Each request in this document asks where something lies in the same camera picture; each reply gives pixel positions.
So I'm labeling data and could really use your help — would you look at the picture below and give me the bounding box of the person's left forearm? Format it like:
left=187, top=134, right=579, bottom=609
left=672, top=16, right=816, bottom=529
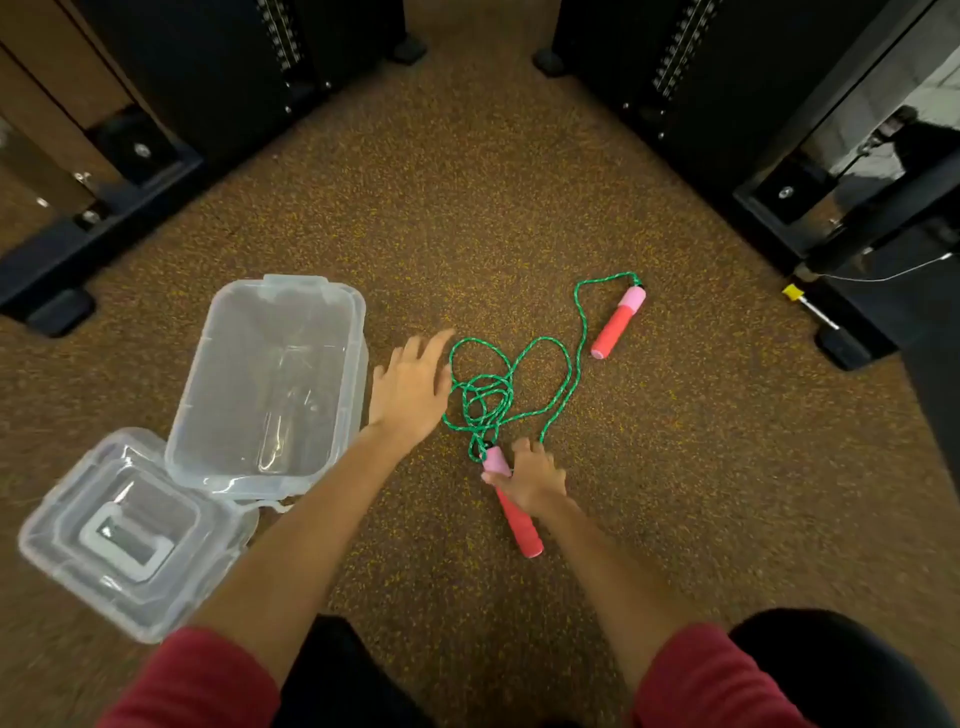
left=191, top=423, right=411, bottom=687

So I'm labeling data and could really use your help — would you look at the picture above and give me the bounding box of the black gym weight machine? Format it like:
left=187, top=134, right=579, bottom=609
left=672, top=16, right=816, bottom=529
left=0, top=0, right=429, bottom=339
left=531, top=0, right=960, bottom=373

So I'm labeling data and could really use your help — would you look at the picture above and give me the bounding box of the person's right forearm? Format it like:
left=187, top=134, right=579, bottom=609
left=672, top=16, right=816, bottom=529
left=534, top=496, right=711, bottom=695

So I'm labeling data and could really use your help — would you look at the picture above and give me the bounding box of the red shirt sleeve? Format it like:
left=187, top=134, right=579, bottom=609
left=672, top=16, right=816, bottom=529
left=97, top=626, right=283, bottom=728
left=629, top=621, right=816, bottom=728

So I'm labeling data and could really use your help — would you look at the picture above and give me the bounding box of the clear plastic box lid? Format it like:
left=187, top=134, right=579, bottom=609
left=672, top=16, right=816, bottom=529
left=17, top=426, right=261, bottom=645

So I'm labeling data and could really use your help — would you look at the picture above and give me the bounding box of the person's left leg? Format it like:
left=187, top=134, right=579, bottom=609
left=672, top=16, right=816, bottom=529
left=273, top=614, right=438, bottom=728

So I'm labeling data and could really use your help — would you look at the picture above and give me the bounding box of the person's right hand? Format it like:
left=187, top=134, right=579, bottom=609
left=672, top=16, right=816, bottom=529
left=482, top=438, right=569, bottom=519

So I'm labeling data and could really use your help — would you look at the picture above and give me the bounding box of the clear plastic storage box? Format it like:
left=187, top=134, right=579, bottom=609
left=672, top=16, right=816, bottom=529
left=164, top=274, right=369, bottom=502

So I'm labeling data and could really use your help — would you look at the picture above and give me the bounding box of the yellow-capped metal selector pin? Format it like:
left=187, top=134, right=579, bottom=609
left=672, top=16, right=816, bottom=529
left=781, top=282, right=842, bottom=333

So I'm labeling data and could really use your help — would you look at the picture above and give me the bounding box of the person's left hand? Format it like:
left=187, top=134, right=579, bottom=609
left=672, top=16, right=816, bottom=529
left=367, top=328, right=456, bottom=448

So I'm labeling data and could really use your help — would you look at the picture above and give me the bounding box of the person's right leg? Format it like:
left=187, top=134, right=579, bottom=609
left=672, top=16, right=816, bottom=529
left=727, top=607, right=955, bottom=728

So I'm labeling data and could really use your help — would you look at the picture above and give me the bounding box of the thin steel cable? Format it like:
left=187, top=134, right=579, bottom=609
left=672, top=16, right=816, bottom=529
left=821, top=252, right=958, bottom=285

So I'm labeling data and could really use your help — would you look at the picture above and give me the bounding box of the green jump rope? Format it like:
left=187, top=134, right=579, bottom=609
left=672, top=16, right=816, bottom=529
left=441, top=271, right=648, bottom=560

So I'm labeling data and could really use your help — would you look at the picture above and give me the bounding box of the person's leg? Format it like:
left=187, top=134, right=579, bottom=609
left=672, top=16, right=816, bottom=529
left=273, top=614, right=438, bottom=728
left=727, top=607, right=955, bottom=728

